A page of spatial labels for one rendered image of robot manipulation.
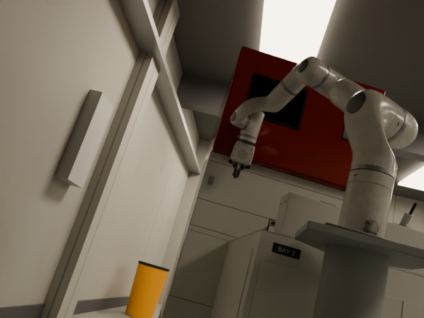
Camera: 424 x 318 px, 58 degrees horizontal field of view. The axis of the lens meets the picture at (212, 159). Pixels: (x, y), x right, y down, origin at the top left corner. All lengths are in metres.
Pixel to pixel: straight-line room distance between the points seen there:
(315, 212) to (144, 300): 3.64
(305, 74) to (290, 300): 0.78
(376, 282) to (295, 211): 0.35
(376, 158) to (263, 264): 0.45
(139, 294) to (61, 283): 1.58
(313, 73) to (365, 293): 0.79
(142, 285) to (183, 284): 2.93
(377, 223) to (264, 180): 0.93
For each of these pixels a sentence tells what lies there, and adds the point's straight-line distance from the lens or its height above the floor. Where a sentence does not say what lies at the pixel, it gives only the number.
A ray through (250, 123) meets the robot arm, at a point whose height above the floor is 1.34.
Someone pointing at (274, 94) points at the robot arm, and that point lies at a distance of 1.71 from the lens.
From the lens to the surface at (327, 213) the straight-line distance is 1.30.
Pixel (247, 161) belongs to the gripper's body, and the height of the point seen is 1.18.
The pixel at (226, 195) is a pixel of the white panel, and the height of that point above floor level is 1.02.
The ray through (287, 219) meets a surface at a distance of 1.25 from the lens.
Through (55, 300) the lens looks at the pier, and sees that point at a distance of 3.35.
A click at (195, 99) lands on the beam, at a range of 5.18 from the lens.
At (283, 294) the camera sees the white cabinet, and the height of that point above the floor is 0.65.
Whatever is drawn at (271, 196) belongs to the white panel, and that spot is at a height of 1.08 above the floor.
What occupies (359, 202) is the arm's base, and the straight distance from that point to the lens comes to 1.08.
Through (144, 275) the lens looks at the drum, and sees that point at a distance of 4.72.
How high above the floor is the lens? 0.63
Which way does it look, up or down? 17 degrees up
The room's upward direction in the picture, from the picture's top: 16 degrees clockwise
